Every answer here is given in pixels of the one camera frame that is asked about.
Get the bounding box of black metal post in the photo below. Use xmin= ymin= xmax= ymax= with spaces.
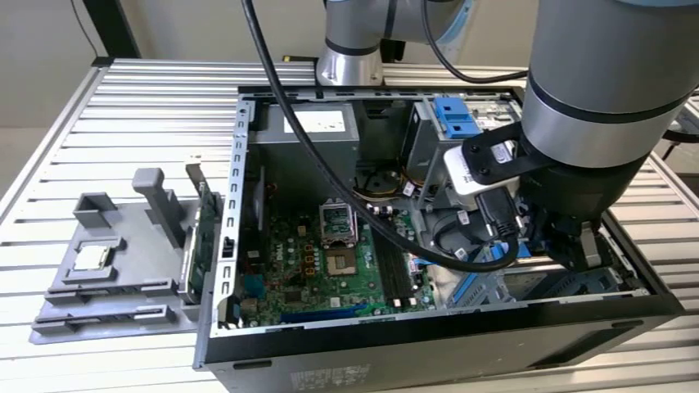
xmin=82 ymin=0 xmax=145 ymax=69

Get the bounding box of black looped cable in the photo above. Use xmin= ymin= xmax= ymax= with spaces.
xmin=432 ymin=209 xmax=488 ymax=263

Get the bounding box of CPU socket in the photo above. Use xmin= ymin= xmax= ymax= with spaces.
xmin=326 ymin=246 xmax=361 ymax=279

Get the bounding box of black case fan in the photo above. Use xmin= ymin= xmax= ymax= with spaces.
xmin=243 ymin=163 xmax=269 ymax=251

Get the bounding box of grey parts rack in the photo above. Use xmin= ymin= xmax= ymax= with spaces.
xmin=27 ymin=166 xmax=205 ymax=346

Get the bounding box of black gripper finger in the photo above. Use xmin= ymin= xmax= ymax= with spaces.
xmin=548 ymin=220 xmax=617 ymax=273

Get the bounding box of black PC case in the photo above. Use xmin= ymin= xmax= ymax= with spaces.
xmin=194 ymin=84 xmax=688 ymax=393

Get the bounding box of silver CPU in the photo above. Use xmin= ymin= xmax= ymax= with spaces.
xmin=73 ymin=245 xmax=113 ymax=272

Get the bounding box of grey disk bay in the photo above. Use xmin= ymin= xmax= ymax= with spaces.
xmin=448 ymin=241 xmax=653 ymax=308

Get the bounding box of metal locking lever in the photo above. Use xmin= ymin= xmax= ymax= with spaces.
xmin=353 ymin=198 xmax=367 ymax=246

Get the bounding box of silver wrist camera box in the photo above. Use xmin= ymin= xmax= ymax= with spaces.
xmin=442 ymin=138 xmax=524 ymax=206

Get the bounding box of green motherboard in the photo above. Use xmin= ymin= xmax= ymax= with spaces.
xmin=235 ymin=202 xmax=441 ymax=327

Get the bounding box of black looping arm cable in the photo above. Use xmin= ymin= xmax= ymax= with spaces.
xmin=421 ymin=0 xmax=530 ymax=84

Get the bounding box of blue expansion slot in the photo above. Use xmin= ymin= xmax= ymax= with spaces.
xmin=281 ymin=302 xmax=369 ymax=324

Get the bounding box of green graphics card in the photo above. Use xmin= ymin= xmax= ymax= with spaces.
xmin=185 ymin=153 xmax=226 ymax=306

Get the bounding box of grey power supply unit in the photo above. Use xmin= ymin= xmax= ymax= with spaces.
xmin=251 ymin=102 xmax=362 ymax=206

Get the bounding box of blue plastic drive latch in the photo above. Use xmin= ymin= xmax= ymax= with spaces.
xmin=434 ymin=97 xmax=472 ymax=122
xmin=445 ymin=118 xmax=481 ymax=140

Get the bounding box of black camera bracket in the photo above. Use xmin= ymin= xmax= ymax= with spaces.
xmin=462 ymin=120 xmax=553 ymax=186

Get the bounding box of grey drive cage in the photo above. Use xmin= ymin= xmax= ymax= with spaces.
xmin=401 ymin=96 xmax=526 ymax=210

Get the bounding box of thick black camera cable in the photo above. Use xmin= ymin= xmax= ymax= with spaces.
xmin=241 ymin=0 xmax=524 ymax=272

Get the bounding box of black RAM slot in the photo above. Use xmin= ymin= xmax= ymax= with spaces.
xmin=377 ymin=207 xmax=402 ymax=308
xmin=383 ymin=207 xmax=410 ymax=308
xmin=390 ymin=207 xmax=420 ymax=308
xmin=371 ymin=207 xmax=395 ymax=308

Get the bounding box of yellow white wire bundle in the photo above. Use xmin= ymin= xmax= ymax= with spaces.
xmin=353 ymin=186 xmax=412 ymax=204

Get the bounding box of metal socket cover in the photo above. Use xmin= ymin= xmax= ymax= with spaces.
xmin=319 ymin=199 xmax=359 ymax=245

